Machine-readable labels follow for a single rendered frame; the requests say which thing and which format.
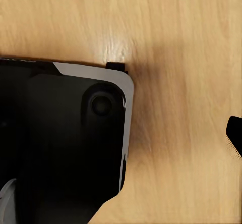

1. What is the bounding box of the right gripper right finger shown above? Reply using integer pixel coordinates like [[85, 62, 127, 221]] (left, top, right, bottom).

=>
[[226, 116, 242, 157]]

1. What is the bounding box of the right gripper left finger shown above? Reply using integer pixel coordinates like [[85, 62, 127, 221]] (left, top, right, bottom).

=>
[[0, 116, 26, 176]]

